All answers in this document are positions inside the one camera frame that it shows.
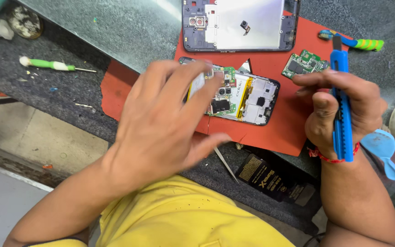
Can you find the person's right hand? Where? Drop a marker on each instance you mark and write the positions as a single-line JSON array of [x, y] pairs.
[[365, 106]]

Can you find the light blue plastic pry tool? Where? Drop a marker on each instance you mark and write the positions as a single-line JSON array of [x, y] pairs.
[[382, 147]]

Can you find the green and white screwdriver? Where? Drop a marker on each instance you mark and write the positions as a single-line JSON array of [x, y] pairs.
[[46, 64]]

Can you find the red work mat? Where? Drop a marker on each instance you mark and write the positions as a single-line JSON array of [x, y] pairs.
[[286, 120]]

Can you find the opened phone with circuit board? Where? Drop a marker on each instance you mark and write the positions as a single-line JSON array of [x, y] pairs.
[[252, 99]]

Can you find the small black camera module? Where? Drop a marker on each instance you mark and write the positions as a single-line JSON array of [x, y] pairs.
[[244, 26]]

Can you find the dirty round lid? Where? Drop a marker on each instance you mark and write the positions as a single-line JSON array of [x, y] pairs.
[[25, 22]]

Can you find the grey phone frame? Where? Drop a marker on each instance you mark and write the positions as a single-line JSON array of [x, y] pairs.
[[245, 24]]

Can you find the loose green circuit board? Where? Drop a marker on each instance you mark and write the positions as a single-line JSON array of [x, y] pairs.
[[302, 64]]

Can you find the blue green yellow screwdriver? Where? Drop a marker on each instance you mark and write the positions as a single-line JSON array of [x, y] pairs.
[[362, 43]]

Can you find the blue utility knife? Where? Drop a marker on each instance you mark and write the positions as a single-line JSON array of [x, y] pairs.
[[342, 130]]

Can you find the person's left hand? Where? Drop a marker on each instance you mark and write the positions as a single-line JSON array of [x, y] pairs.
[[156, 130]]

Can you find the metal tweezers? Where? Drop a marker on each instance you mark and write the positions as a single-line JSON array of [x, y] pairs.
[[226, 164]]

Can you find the black tweezers pouch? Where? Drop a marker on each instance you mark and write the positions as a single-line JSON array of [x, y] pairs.
[[273, 178]]

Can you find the yellow shirt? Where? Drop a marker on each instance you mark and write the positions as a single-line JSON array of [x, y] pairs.
[[170, 219]]

